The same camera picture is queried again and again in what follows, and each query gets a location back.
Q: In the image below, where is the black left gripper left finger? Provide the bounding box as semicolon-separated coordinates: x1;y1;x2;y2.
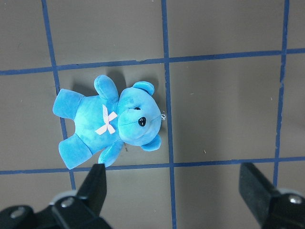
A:
0;164;111;229

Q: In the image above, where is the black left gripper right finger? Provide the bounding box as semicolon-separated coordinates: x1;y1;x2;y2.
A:
239;163;305;229

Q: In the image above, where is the blue teddy bear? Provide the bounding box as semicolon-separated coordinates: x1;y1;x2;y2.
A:
52;75;162;169

